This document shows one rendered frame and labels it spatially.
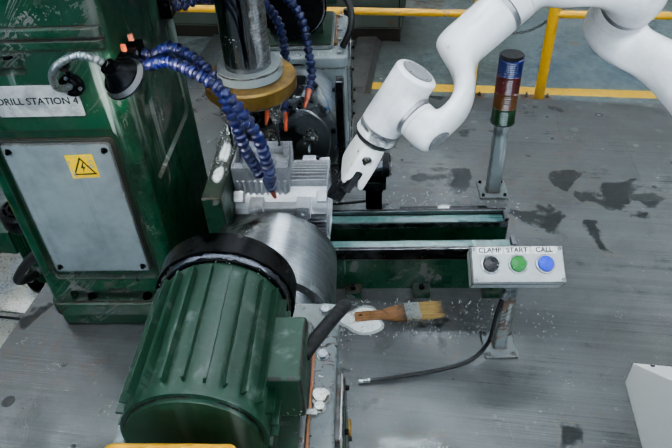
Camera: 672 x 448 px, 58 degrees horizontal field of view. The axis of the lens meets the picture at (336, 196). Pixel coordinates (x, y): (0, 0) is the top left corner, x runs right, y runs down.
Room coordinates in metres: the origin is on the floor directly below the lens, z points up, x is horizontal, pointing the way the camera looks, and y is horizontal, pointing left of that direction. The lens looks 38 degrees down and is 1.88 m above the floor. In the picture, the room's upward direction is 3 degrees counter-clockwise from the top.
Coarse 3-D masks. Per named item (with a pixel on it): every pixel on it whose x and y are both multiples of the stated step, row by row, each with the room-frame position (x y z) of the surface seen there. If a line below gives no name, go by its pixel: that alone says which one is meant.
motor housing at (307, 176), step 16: (304, 160) 1.11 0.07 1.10; (320, 160) 1.11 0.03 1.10; (304, 176) 1.05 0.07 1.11; (320, 176) 1.05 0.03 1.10; (304, 192) 1.03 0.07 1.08; (240, 208) 1.02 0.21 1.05; (272, 208) 1.00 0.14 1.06; (288, 208) 0.99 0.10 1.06; (320, 208) 1.00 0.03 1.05; (320, 224) 0.98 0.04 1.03
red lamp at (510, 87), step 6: (498, 78) 1.34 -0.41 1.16; (504, 78) 1.32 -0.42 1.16; (516, 78) 1.32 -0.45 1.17; (498, 84) 1.34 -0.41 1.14; (504, 84) 1.32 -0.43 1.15; (510, 84) 1.32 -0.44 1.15; (516, 84) 1.32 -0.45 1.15; (498, 90) 1.33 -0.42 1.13; (504, 90) 1.32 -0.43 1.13; (510, 90) 1.32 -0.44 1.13; (516, 90) 1.32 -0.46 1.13
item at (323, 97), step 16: (304, 80) 1.38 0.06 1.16; (320, 80) 1.41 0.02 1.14; (304, 96) 1.30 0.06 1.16; (320, 96) 1.33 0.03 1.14; (256, 112) 1.30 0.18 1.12; (304, 112) 1.29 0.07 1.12; (320, 112) 1.29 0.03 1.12; (272, 128) 1.29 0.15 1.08; (288, 128) 1.29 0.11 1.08; (304, 128) 1.29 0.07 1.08; (320, 128) 1.28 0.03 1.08; (336, 128) 1.28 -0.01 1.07; (304, 144) 1.29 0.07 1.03; (320, 144) 1.28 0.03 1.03
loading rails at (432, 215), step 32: (352, 224) 1.10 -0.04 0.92; (384, 224) 1.10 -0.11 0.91; (416, 224) 1.09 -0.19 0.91; (448, 224) 1.09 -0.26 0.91; (480, 224) 1.08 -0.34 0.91; (352, 256) 1.00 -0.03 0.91; (384, 256) 0.99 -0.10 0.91; (416, 256) 0.99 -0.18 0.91; (448, 256) 0.99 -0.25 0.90; (352, 288) 0.98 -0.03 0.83; (416, 288) 0.97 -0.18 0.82
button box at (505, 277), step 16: (480, 256) 0.81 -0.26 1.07; (496, 256) 0.81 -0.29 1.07; (512, 256) 0.81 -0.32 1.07; (528, 256) 0.81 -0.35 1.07; (560, 256) 0.80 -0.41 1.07; (480, 272) 0.79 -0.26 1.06; (496, 272) 0.78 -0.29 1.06; (512, 272) 0.78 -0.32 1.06; (528, 272) 0.78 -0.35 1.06; (544, 272) 0.78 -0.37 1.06; (560, 272) 0.78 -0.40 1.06
